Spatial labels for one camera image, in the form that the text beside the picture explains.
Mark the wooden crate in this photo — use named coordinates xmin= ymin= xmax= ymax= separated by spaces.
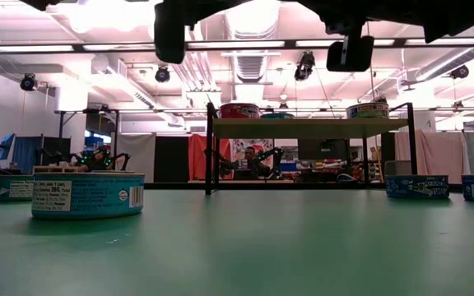
xmin=32 ymin=165 xmax=77 ymax=173

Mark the white hanging curtain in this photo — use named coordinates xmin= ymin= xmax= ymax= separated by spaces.
xmin=115 ymin=132 xmax=156 ymax=183

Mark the large teal tuna can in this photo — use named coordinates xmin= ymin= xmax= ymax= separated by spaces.
xmin=0 ymin=173 xmax=35 ymax=203
xmin=30 ymin=171 xmax=146 ymax=220

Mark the white and red poster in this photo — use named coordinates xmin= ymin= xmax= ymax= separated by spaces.
xmin=230 ymin=138 xmax=275 ymax=164

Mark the green label tuna can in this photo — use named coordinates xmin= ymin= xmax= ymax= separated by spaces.
xmin=346 ymin=102 xmax=391 ymax=120

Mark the black ceiling spotlight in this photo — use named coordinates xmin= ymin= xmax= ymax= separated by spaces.
xmin=154 ymin=65 xmax=171 ymax=84
xmin=449 ymin=64 xmax=471 ymax=81
xmin=19 ymin=72 xmax=40 ymax=92
xmin=294 ymin=51 xmax=316 ymax=82

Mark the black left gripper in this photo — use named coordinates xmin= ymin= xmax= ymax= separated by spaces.
xmin=18 ymin=0 xmax=63 ymax=12

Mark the wooden shelf with black legs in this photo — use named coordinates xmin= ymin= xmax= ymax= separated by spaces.
xmin=205 ymin=101 xmax=418 ymax=195

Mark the large red albacore can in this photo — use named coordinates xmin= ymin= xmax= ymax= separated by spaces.
xmin=219 ymin=102 xmax=262 ymax=120

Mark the person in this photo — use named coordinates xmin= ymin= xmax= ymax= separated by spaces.
xmin=76 ymin=146 xmax=113 ymax=173
xmin=236 ymin=146 xmax=269 ymax=181

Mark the ribbed ventilation duct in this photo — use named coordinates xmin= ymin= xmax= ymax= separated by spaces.
xmin=235 ymin=51 xmax=269 ymax=83

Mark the green table mat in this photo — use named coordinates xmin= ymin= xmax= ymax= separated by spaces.
xmin=0 ymin=187 xmax=474 ymax=296

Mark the cluttered background workbench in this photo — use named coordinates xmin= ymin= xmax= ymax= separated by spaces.
xmin=280 ymin=158 xmax=384 ymax=184

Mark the black background rig frame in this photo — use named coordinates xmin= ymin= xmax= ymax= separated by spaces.
xmin=55 ymin=109 xmax=121 ymax=182

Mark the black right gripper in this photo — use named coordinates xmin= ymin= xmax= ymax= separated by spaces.
xmin=296 ymin=0 xmax=474 ymax=73

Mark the black wall panel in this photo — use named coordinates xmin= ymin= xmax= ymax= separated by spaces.
xmin=154 ymin=135 xmax=188 ymax=183

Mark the red hanging banner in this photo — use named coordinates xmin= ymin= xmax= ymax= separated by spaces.
xmin=187 ymin=133 xmax=234 ymax=181

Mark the beige hanging cloth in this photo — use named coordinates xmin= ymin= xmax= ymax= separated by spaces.
xmin=393 ymin=130 xmax=471 ymax=185

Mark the blue hanging curtain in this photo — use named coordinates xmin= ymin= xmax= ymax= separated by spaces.
xmin=13 ymin=136 xmax=43 ymax=174

